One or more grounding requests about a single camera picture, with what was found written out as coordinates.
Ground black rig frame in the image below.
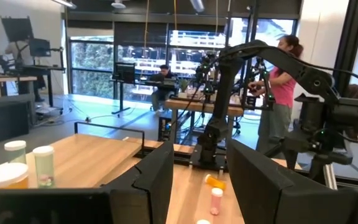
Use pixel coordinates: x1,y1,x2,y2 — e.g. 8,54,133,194
135,0,358,189

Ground large orange pill bottle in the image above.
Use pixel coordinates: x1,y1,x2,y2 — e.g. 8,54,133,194
0,162,30,190

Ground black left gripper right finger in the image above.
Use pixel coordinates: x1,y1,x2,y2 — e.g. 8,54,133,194
226,138,358,224

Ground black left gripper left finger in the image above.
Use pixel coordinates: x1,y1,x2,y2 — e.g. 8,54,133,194
104,141,175,224

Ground wooden workbench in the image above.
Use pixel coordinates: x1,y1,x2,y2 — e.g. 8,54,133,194
163,98,245,156

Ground person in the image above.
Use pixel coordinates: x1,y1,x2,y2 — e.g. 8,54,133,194
247,34,304,156
150,64,180,113

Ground pink pill bottle white cap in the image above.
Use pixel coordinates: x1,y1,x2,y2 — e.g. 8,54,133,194
209,187,224,216

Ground wooden shelf black metal legs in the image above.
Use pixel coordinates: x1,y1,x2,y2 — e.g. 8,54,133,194
0,121,146,190

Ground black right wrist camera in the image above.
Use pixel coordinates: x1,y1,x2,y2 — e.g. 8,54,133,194
294,94,334,127

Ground black computer case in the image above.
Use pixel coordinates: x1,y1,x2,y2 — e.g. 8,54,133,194
0,94,37,144

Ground green pill bottle white cap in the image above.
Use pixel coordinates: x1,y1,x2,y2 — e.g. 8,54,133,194
4,140,27,165

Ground black monitor on stand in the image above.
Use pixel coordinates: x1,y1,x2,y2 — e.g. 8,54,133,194
111,61,137,115

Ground black panel board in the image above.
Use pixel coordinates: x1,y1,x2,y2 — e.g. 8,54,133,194
1,16,34,43

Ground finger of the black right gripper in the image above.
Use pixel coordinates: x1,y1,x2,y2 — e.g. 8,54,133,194
282,146,298,171
308,154,327,186

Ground green bottle pastel tablets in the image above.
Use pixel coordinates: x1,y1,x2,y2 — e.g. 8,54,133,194
32,145,56,189

